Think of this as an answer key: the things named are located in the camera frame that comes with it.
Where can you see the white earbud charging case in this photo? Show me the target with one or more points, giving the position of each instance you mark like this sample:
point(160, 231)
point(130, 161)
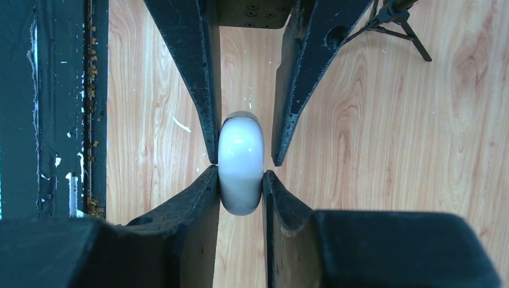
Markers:
point(241, 163)

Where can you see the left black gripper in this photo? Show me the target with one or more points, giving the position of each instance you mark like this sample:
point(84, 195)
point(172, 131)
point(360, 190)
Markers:
point(315, 32)

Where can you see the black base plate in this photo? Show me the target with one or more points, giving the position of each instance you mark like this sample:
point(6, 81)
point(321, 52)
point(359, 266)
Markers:
point(53, 108)

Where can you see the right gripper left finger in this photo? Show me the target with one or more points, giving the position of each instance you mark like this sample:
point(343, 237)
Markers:
point(172, 245)

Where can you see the white plastic scrap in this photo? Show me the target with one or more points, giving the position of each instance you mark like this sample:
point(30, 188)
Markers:
point(184, 127)

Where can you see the black tripod microphone stand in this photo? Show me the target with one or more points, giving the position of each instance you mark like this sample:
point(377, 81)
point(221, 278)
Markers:
point(393, 11)

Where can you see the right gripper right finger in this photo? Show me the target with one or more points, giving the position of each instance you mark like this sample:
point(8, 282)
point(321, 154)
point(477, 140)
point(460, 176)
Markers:
point(345, 248)

